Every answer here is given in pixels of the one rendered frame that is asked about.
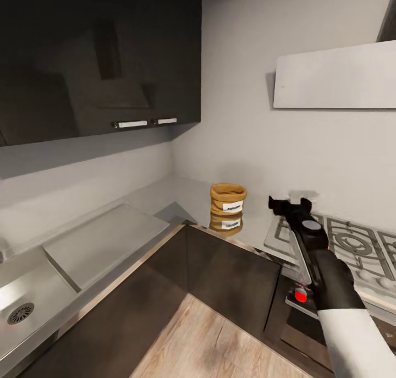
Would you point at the burner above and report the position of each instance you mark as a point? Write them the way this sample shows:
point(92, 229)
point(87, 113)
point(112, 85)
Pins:
point(369, 252)

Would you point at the range hood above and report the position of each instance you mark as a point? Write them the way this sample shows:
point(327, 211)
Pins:
point(360, 76)

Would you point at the oven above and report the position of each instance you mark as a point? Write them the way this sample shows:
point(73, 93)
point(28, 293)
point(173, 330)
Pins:
point(294, 327)

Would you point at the popcorn bag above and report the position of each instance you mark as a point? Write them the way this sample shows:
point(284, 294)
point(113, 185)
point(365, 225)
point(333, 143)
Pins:
point(227, 199)

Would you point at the drop in sink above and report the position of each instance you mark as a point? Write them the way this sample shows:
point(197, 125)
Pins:
point(51, 275)

